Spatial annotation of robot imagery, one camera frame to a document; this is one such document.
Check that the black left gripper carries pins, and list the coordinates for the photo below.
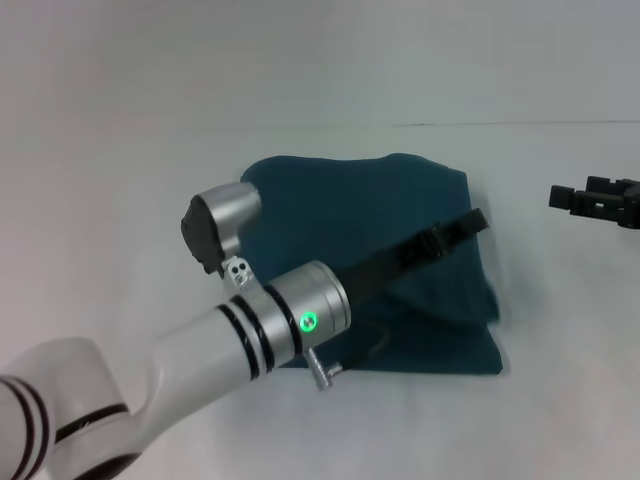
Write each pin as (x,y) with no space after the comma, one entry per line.
(380,270)

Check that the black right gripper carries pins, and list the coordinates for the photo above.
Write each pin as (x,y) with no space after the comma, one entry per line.
(631,210)

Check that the teal blue shirt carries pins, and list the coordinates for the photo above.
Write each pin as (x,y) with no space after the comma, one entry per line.
(350,210)

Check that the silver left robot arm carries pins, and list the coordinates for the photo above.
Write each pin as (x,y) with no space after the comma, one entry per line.
(200,350)

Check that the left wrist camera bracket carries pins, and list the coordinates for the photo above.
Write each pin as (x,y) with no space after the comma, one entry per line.
(239,274)

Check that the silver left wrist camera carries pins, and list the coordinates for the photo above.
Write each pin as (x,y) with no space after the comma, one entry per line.
(230,210)

